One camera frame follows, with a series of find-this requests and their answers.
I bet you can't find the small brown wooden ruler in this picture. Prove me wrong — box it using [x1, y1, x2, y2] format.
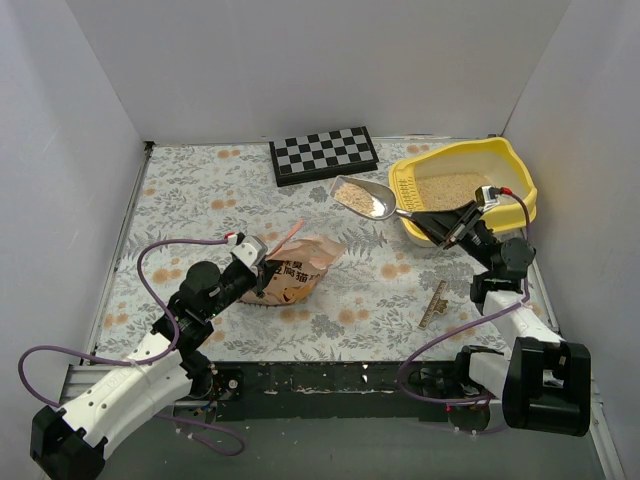
[418, 280, 448, 329]

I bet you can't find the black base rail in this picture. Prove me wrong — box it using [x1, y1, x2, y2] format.
[164, 349, 501, 426]

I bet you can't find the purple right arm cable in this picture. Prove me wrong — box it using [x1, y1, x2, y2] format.
[397, 187, 531, 435]

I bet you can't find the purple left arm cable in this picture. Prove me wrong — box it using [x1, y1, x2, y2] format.
[17, 232, 247, 456]

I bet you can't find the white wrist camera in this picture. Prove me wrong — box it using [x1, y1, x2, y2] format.
[225, 233, 268, 270]
[475, 185, 512, 213]

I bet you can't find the yellow and white litter box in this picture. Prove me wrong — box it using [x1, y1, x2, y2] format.
[388, 137, 538, 219]

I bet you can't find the pink cat litter bag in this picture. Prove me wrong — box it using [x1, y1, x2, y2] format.
[240, 220, 347, 306]

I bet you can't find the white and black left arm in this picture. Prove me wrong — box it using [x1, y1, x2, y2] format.
[30, 259, 280, 479]

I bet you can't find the silver metal scoop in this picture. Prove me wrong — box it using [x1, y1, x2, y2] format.
[330, 176, 412, 221]

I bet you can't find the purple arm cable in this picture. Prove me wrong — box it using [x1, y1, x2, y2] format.
[17, 232, 247, 456]
[397, 187, 531, 435]

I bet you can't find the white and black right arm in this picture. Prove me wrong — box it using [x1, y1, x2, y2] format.
[407, 201, 591, 437]

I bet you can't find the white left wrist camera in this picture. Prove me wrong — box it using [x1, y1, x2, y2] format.
[225, 233, 268, 270]

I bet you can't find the floral patterned table mat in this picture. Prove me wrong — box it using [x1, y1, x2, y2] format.
[95, 144, 507, 362]

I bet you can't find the black and silver chessboard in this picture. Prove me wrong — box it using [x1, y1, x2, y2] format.
[269, 126, 379, 187]

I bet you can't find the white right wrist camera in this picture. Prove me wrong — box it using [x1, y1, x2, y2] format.
[475, 185, 512, 213]

